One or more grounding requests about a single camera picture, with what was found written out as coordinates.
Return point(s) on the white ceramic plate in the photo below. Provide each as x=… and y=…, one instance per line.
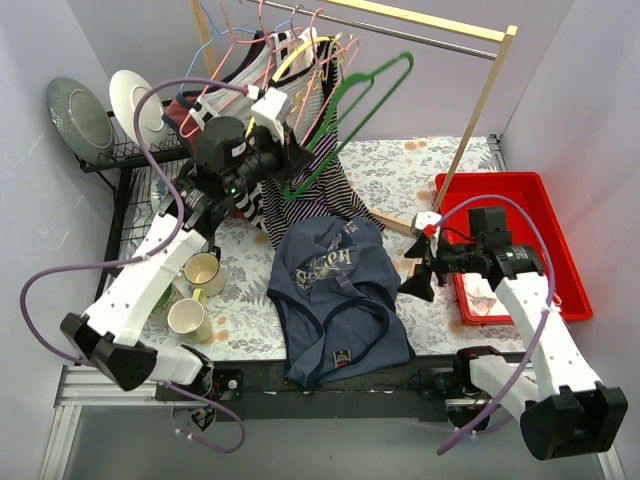
x=126, y=89

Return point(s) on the pink wire hanger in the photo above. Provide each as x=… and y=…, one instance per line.
x=220, y=80

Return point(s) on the purple striped tank top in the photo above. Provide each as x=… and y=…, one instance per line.
x=329, y=192

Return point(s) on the floral table cloth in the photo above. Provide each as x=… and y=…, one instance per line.
x=240, y=310

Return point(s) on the wooden clothes rack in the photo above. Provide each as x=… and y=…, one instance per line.
x=455, y=65

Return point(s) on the maroon tank top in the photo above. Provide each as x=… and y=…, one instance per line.
x=175, y=112

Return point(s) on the blue white ceramic cup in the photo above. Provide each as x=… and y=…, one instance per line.
x=158, y=190

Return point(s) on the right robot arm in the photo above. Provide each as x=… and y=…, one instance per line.
x=561, y=404

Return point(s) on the black wire dish rack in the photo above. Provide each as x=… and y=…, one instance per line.
x=128, y=175

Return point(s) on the grey green ceramic plate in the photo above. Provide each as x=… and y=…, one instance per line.
x=81, y=120

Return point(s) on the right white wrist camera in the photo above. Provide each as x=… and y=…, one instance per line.
x=426, y=223

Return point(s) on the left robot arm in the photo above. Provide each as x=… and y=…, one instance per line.
x=230, y=160

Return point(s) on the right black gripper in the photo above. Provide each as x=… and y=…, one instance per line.
x=431, y=265

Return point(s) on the cream white mug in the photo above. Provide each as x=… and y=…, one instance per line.
x=204, y=271

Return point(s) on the yellow plastic hanger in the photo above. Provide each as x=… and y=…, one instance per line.
x=299, y=59

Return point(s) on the blue wire hanger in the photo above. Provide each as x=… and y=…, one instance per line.
x=201, y=32

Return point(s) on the black white striped tank top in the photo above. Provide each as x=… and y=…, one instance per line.
x=304, y=82

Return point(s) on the white pink cloth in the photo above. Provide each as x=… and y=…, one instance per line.
x=481, y=300

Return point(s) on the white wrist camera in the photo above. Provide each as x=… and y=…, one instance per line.
x=266, y=110
x=426, y=223

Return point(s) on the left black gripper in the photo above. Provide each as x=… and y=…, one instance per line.
x=288, y=151

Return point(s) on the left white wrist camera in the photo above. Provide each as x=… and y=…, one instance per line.
x=266, y=110

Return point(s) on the green interior mug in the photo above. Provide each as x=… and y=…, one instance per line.
x=164, y=300

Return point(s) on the navy blue tank top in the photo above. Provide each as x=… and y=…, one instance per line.
x=334, y=288

